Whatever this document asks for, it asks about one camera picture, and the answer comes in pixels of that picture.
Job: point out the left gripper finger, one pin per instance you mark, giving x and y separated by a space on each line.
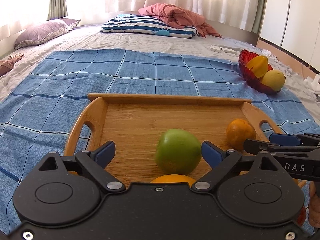
223 163
93 164

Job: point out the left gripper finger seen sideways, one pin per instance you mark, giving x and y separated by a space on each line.
306 139
254 146

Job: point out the orange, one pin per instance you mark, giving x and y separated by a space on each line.
174 178
237 132

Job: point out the large green apple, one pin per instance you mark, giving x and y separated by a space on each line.
178 152

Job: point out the red tomato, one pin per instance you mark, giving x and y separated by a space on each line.
302 217

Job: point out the person's right hand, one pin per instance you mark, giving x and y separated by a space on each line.
314 215

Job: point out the wooden serving tray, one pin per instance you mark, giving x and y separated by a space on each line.
135 123

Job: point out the yellow mango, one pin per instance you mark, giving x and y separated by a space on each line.
274 79

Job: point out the yellow starfruit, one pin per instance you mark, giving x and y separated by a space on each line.
258 66

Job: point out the blue checkered cloth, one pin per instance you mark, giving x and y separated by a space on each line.
40 112

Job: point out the red glass fruit bowl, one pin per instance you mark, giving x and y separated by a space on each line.
244 57

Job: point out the white box on bed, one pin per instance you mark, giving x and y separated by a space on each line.
220 49

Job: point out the right green drape curtain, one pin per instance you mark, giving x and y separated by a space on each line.
258 21

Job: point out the green drape curtain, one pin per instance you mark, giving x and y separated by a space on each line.
258 21
57 9

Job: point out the white wardrobe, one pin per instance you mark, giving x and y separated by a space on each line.
293 25

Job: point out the clothes pile at left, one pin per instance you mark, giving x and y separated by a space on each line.
8 65

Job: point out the purple pillow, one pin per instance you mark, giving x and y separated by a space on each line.
44 32

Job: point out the blue striped pillow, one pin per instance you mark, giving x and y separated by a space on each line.
129 23

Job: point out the pink blanket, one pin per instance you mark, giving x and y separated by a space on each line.
178 17

